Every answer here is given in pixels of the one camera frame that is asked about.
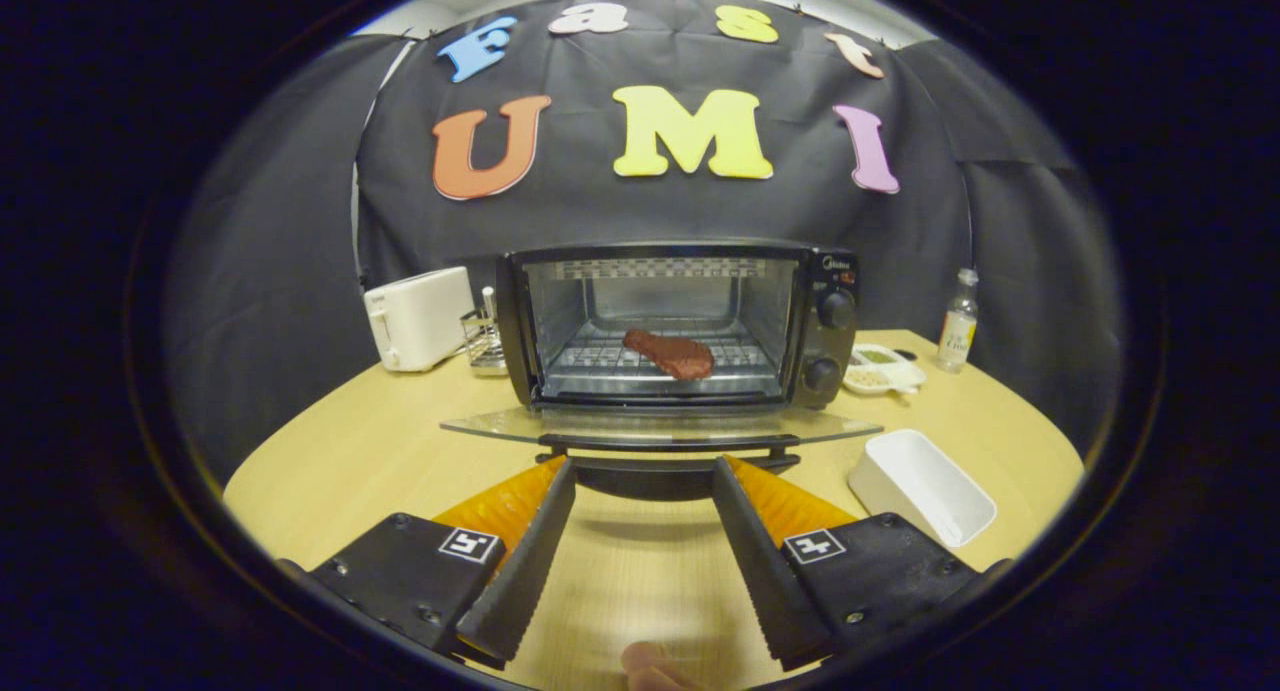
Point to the white divided plate with beans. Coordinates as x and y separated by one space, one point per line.
885 376

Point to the white bread toaster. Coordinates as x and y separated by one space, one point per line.
425 316

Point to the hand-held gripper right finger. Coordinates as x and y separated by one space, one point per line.
760 561

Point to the black toaster oven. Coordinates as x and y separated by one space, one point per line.
812 343

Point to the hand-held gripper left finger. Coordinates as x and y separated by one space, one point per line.
525 561

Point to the white rectangular dish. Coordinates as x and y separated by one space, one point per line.
920 481

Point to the brown steak piece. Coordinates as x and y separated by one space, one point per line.
680 356

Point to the clear glass bottle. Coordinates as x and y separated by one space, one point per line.
957 336

